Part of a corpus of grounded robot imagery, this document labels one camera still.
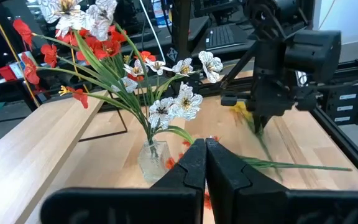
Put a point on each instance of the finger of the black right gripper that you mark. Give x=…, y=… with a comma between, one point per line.
x=257, y=123
x=264, y=119

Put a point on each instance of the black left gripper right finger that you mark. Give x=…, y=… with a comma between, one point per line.
x=259, y=208

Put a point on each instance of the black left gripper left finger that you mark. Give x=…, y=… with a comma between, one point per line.
x=154, y=205

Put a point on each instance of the yellow artificial flower bunch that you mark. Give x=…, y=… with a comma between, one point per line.
x=241, y=109

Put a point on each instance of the clear glass vase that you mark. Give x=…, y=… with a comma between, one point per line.
x=152, y=161

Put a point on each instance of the orange-red artificial flower bunch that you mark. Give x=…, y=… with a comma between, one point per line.
x=170, y=162

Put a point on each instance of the white artificial flower bunch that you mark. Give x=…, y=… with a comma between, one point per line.
x=185, y=104

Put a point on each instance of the red artificial flower bunch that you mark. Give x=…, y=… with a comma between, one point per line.
x=99, y=49

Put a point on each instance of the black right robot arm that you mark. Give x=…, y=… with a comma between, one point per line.
x=278, y=12

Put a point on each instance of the wooden shelf with black legs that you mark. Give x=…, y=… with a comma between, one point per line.
x=26, y=155

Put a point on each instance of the black laptop keyboard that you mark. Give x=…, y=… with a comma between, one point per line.
x=221, y=37

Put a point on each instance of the thin white rod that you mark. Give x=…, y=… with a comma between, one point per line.
x=153, y=28

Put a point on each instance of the red box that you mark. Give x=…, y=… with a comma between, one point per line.
x=6, y=73

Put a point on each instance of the black vertical post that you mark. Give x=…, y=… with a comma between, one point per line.
x=181, y=25

